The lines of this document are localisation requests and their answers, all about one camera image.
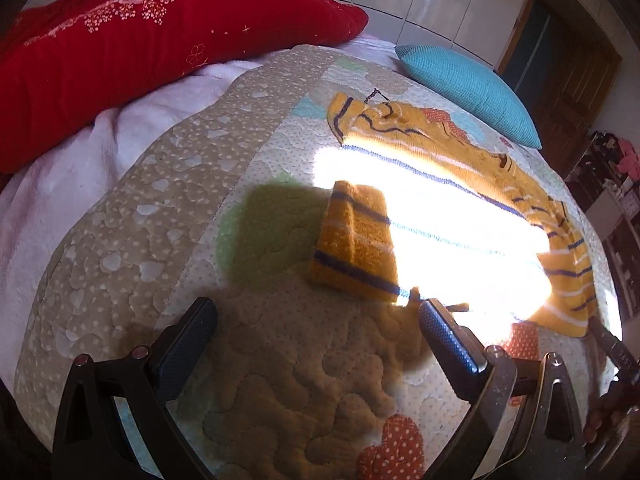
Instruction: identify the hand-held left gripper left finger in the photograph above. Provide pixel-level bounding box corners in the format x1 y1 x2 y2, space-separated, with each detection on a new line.
52 297 218 480

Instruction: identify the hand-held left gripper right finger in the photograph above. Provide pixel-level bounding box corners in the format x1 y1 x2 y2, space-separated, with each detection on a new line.
417 299 586 480

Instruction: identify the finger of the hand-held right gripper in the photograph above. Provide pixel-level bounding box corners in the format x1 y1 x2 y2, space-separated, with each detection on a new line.
592 319 640 378

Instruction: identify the yellow striped sweater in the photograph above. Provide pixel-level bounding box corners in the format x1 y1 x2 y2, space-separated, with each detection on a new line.
307 91 598 338

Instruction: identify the person's right hand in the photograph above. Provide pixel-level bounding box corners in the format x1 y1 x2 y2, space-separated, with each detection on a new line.
582 382 640 461

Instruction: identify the cluttered dark shelf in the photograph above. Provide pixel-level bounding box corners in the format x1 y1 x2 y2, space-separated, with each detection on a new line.
585 180 640 321

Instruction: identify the patchwork heart quilt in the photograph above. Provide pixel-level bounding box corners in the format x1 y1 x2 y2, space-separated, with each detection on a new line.
12 44 623 480

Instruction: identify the dark cluttered rack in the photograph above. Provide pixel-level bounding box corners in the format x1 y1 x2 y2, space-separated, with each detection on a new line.
567 130 626 201

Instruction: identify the pink garment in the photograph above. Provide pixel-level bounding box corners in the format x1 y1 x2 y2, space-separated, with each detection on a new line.
617 137 640 181

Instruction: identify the pale fleece blanket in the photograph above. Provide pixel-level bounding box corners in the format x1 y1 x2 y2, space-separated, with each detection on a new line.
0 35 401 391

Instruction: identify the teal knitted pillow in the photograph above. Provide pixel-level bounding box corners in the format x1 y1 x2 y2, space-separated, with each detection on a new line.
395 44 543 150

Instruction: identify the wooden door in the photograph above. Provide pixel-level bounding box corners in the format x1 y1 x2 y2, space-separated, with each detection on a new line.
495 0 623 176

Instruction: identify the red embroidered pillow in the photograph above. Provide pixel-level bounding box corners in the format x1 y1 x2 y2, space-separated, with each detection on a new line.
0 0 370 175

